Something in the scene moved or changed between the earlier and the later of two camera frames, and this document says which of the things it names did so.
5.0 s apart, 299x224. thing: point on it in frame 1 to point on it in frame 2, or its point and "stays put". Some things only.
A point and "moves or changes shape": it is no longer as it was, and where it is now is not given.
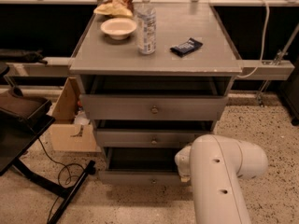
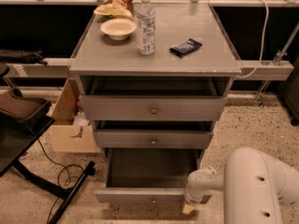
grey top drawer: x=155 y=97 stays put
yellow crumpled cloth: x=113 y=9 stays put
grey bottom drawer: x=139 y=166 moves or changes shape
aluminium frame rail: x=63 y=69 stays put
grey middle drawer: x=149 y=133 stays put
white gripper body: x=182 y=161 to x=191 y=197
